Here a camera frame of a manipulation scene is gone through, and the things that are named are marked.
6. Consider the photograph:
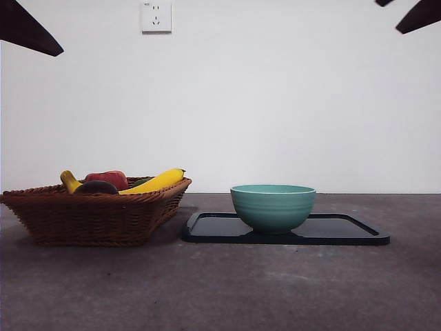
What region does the black rectangular tray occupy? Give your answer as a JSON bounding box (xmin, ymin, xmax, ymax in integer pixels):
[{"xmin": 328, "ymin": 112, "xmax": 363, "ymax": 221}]
[{"xmin": 181, "ymin": 211, "xmax": 391, "ymax": 246}]

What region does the white wall socket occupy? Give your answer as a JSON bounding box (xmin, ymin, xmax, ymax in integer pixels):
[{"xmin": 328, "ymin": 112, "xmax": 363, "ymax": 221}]
[{"xmin": 141, "ymin": 1, "xmax": 172, "ymax": 34}]

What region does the teal ceramic bowl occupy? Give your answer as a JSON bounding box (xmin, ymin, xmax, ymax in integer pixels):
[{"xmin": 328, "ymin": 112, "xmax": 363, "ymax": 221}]
[{"xmin": 229, "ymin": 184, "xmax": 317, "ymax": 236}]

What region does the red fruit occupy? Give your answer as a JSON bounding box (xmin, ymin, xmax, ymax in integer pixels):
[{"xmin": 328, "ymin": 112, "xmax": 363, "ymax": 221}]
[{"xmin": 85, "ymin": 170, "xmax": 129, "ymax": 192}]

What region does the dark red plum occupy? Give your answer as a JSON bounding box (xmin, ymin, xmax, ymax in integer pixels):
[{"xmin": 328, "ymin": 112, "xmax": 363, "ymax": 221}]
[{"xmin": 74, "ymin": 180, "xmax": 120, "ymax": 196}]

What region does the brown wicker basket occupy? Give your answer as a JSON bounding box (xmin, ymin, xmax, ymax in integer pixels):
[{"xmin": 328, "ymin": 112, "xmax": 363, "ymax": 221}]
[{"xmin": 0, "ymin": 176, "xmax": 192, "ymax": 248}]

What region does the yellow banana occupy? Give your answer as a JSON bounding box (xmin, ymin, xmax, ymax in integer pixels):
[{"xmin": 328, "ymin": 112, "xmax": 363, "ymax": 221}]
[{"xmin": 60, "ymin": 168, "xmax": 187, "ymax": 195}]

